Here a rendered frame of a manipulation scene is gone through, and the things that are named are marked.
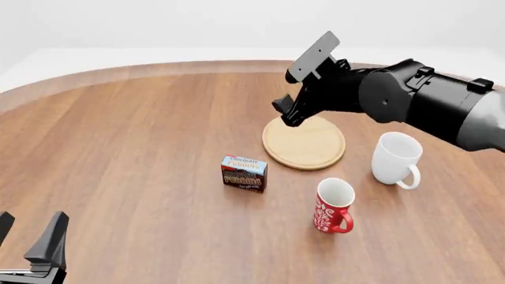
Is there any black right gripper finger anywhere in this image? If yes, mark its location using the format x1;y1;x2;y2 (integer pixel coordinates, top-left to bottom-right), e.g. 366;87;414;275
280;113;317;129
271;93;295;116

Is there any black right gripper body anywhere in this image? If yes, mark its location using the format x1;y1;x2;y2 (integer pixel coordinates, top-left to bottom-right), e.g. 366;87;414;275
290;57;353;120

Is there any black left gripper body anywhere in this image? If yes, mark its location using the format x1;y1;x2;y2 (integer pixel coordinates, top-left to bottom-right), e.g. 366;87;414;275
0;261;67;284

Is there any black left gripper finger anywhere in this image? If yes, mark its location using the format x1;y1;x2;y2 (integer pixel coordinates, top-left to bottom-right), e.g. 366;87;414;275
0;211;17;247
23;211;70;270

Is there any round wooden plate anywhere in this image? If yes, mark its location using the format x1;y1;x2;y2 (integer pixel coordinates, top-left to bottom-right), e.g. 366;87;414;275
262;114;347;171

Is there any small flat plate on stalk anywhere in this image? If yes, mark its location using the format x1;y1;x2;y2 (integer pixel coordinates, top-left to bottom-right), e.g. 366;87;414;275
286;30;342;84

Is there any chocolate pudding box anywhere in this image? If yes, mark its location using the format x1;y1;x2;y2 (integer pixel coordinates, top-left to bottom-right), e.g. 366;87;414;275
219;154;269;196

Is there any red patterned mug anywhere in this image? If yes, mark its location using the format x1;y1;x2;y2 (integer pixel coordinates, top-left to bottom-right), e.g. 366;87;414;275
313;177;357;235

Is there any white mug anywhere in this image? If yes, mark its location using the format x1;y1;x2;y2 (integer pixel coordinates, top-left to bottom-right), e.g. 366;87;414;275
370;131;425;191

